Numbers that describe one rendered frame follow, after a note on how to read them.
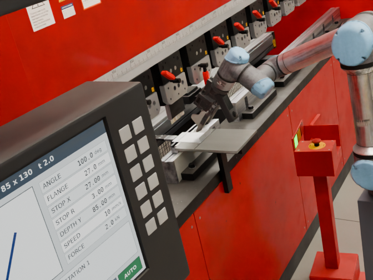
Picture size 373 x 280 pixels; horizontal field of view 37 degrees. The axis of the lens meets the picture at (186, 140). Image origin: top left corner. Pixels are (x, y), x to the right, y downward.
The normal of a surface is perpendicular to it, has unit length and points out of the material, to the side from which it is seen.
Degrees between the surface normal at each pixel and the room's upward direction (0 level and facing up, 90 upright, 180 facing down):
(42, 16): 90
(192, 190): 0
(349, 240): 0
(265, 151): 90
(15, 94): 90
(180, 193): 0
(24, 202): 90
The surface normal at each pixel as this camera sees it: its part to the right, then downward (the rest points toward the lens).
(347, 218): -0.21, -0.90
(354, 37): -0.59, 0.31
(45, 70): 0.85, 0.03
